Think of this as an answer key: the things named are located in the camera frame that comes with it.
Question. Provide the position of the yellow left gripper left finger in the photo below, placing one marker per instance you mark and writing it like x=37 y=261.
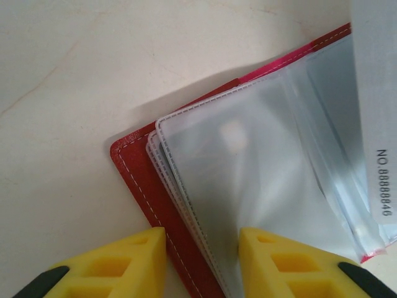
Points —
x=118 y=267

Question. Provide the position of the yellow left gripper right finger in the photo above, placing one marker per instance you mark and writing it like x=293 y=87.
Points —
x=279 y=270

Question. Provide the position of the white card with printed number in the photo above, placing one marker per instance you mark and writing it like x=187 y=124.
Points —
x=378 y=93

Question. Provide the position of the red leather card holder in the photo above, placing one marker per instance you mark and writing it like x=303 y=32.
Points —
x=139 y=174

